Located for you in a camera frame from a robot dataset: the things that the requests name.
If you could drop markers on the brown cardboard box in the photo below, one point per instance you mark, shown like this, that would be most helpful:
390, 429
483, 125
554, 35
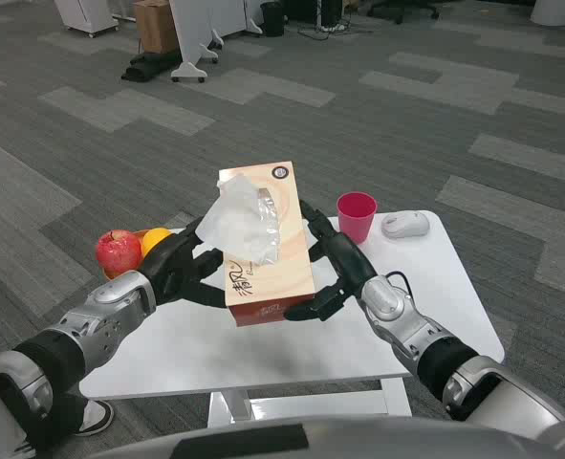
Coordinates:
154, 26

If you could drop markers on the orange fruit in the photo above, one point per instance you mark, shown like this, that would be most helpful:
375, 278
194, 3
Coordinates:
154, 239

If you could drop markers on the white table base frame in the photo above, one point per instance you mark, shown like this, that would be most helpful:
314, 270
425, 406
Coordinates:
310, 406

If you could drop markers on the white black sneaker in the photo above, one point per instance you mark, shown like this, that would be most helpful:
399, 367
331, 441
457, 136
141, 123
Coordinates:
98, 418

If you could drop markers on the red apple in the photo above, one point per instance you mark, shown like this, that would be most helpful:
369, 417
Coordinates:
117, 253

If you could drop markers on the white round pedestal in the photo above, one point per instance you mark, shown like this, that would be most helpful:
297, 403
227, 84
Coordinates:
552, 12

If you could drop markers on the white cabinet on casters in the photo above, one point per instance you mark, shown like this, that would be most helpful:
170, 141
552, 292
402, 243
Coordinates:
83, 14

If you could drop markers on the red plastic cup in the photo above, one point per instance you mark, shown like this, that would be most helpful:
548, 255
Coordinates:
356, 217

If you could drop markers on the white partition with wheeled foot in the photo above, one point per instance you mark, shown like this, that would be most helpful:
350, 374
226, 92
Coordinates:
189, 38

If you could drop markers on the black office chair base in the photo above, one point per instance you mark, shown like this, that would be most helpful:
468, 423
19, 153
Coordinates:
401, 9

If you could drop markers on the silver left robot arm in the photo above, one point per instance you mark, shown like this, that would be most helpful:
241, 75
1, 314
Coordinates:
86, 325

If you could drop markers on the silver robot chest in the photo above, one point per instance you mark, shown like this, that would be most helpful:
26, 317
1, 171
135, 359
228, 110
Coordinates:
358, 440

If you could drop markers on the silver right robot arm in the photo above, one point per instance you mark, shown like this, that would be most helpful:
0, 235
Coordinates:
416, 325

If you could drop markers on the white computer mouse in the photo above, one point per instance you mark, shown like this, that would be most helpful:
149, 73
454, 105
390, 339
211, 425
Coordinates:
404, 225

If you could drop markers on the black bag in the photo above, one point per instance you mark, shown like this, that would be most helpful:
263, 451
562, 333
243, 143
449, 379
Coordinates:
148, 64

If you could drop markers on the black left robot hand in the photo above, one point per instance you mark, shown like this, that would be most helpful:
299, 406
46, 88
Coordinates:
167, 268

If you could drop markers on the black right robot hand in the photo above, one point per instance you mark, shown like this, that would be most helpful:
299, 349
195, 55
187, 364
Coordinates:
351, 263

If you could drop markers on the black trash bin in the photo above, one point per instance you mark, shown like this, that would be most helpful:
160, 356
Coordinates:
273, 19

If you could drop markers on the tan tissue box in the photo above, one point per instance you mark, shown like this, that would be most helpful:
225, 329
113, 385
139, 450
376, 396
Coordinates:
282, 248

